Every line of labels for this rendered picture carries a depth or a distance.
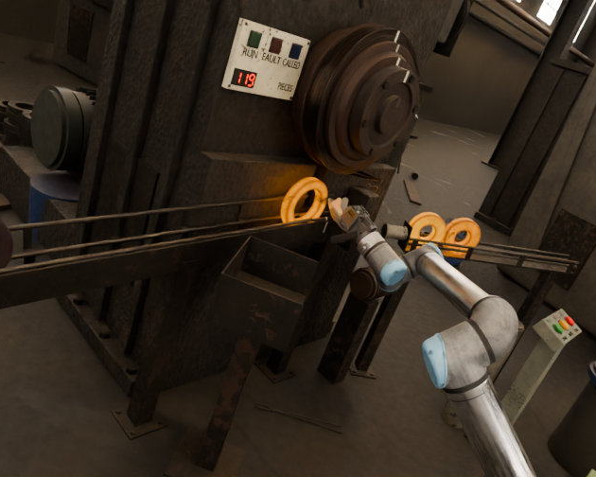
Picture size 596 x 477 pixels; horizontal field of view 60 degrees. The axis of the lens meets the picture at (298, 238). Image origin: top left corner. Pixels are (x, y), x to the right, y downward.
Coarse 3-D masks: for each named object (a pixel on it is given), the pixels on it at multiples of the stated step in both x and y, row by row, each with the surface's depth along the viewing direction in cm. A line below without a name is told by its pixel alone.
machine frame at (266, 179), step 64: (128, 0) 161; (192, 0) 143; (256, 0) 133; (320, 0) 148; (384, 0) 166; (448, 0) 189; (128, 64) 168; (192, 64) 140; (128, 128) 171; (192, 128) 147; (256, 128) 156; (128, 192) 170; (192, 192) 149; (256, 192) 161; (384, 192) 215; (128, 320) 174; (192, 320) 171; (320, 320) 233; (128, 384) 170
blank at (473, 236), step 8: (448, 224) 207; (456, 224) 205; (464, 224) 205; (472, 224) 206; (448, 232) 206; (456, 232) 206; (472, 232) 207; (480, 232) 208; (448, 240) 207; (464, 240) 211; (472, 240) 209; (456, 248) 210; (464, 248) 210
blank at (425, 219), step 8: (416, 216) 203; (424, 216) 201; (432, 216) 201; (416, 224) 202; (424, 224) 202; (432, 224) 203; (440, 224) 203; (416, 232) 203; (432, 232) 207; (440, 232) 205; (440, 240) 207; (416, 248) 207
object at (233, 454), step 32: (256, 256) 144; (288, 256) 142; (224, 288) 119; (256, 288) 118; (288, 288) 145; (224, 320) 122; (256, 320) 121; (288, 320) 119; (256, 352) 140; (224, 384) 144; (224, 416) 148; (192, 448) 161; (224, 448) 165
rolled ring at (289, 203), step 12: (300, 180) 166; (312, 180) 166; (288, 192) 165; (300, 192) 164; (324, 192) 173; (288, 204) 164; (312, 204) 177; (324, 204) 177; (288, 216) 166; (312, 216) 176
